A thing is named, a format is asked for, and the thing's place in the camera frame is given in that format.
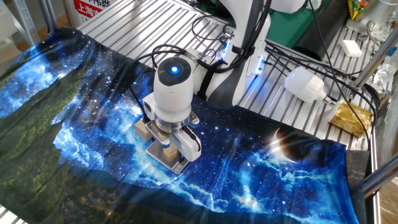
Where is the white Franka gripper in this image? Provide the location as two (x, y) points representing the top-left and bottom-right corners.
(142, 92), (202, 165)

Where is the small wooden cube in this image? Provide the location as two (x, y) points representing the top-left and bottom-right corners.
(162, 143), (178, 158)

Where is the medium wooden cube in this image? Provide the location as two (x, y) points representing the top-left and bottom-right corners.
(134, 119), (153, 142)

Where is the galaxy print cloth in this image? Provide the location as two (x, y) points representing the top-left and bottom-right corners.
(0, 27), (371, 224)

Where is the white LED bulb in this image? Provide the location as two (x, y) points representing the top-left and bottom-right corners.
(284, 66), (333, 104)

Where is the green mat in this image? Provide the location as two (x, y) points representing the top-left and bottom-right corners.
(266, 0), (330, 49)

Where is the red and white sign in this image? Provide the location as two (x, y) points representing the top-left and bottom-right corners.
(73, 0), (118, 24)

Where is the gold snack packet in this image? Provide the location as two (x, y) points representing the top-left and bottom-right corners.
(328, 100), (373, 138)

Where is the black rolled mat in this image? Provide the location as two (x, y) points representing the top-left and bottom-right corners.
(294, 0), (349, 62)

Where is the small white block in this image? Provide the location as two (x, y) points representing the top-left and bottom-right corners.
(340, 39), (363, 58)

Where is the grey metal shelf upright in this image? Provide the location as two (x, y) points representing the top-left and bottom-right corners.
(12, 0), (41, 46)

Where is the black camera cable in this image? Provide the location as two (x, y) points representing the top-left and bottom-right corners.
(128, 44), (187, 124)

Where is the aluminium frame post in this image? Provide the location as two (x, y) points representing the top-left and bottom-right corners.
(353, 26), (398, 91)
(362, 161), (398, 200)

